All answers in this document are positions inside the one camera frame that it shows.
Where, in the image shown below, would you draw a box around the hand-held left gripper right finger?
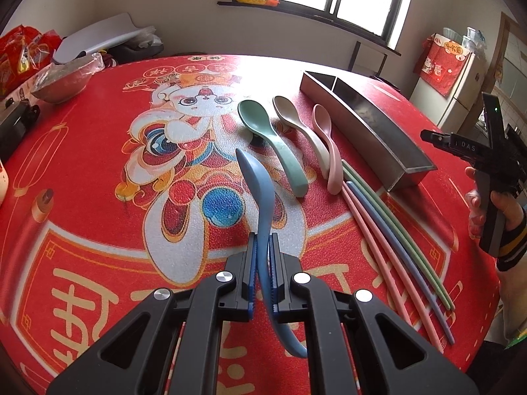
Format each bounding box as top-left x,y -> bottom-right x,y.
271,234 -> 479,395

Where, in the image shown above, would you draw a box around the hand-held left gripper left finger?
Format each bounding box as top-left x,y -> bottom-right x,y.
47,233 -> 259,395

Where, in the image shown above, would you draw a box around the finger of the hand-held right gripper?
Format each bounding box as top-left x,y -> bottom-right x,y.
421,129 -> 458,151

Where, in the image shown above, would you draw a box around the metal utensil tray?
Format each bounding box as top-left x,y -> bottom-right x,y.
300,70 -> 438,193

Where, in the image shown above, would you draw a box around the blue plastic spoon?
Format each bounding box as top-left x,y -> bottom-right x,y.
236,148 -> 309,358

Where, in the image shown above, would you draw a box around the green chopstick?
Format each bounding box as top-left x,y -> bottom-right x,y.
342,164 -> 450,312
343,160 -> 456,311

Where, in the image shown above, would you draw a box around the green plastic spoon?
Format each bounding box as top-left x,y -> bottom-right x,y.
238,99 -> 309,197

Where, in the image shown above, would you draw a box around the pink plastic spoon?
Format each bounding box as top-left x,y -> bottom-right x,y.
312,104 -> 343,195

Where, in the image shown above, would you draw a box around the pink chopstick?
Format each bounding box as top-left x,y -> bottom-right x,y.
341,185 -> 444,355
340,187 -> 412,322

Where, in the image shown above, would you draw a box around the beige plastic spoon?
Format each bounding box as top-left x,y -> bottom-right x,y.
273,95 -> 332,175

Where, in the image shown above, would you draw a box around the person's right hand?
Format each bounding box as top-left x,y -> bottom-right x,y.
464,167 -> 527,241

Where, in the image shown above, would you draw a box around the white refrigerator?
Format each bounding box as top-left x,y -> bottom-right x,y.
411,33 -> 487,133

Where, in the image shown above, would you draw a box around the red printed cloth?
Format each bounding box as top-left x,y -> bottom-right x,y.
419,33 -> 475,98

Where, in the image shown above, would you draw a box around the clear plastic containers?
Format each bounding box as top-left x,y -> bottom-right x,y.
442,26 -> 487,52

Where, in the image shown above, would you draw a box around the black metal chair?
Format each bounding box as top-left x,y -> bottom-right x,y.
348,41 -> 390,80

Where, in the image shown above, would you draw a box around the blue chopstick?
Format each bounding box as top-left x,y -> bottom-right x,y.
347,181 -> 456,345

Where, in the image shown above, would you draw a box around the red printed table mat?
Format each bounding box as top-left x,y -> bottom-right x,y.
0,53 -> 510,395

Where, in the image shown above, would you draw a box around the dark bag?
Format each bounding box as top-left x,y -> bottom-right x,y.
101,27 -> 164,66

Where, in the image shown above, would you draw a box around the metal bowl in plastic bag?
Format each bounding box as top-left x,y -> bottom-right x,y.
30,53 -> 104,104

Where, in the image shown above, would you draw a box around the black device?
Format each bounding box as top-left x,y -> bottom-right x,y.
0,99 -> 41,162

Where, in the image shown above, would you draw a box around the white board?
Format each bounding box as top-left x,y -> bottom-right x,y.
53,13 -> 140,64

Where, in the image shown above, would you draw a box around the red snack bags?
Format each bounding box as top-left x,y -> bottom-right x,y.
0,25 -> 63,96

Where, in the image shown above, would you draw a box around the wooden door frame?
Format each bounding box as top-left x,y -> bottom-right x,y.
492,12 -> 512,93

